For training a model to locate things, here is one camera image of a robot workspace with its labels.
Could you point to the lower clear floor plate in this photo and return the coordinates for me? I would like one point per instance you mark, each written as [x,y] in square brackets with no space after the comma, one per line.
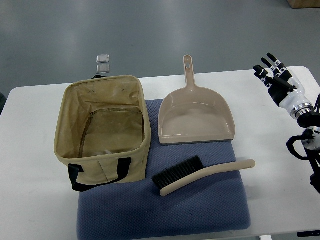
[103,68]

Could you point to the black table bracket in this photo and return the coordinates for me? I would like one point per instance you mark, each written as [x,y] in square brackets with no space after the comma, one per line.
[305,234]

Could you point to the cardboard box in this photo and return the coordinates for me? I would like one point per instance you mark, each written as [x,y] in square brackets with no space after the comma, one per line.
[304,4]

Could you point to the blue cushion mat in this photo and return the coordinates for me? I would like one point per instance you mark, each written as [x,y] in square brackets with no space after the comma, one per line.
[136,210]

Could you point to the pink dustpan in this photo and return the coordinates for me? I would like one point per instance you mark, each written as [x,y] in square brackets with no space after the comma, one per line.
[194,114]

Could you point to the yellow fabric bag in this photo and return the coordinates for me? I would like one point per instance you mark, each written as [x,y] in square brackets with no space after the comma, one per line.
[103,132]

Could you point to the pink hand broom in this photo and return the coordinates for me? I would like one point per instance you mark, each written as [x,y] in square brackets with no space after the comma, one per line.
[192,170]

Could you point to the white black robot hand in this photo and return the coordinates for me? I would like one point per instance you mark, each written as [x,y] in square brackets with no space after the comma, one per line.
[283,86]

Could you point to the clear floor plate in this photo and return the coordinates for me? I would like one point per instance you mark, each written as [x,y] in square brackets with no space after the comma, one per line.
[102,58]
[103,68]

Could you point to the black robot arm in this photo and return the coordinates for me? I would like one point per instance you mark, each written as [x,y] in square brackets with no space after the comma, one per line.
[309,119]

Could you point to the upper clear floor plate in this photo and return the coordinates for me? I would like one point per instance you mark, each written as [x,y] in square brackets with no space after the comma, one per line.
[102,58]

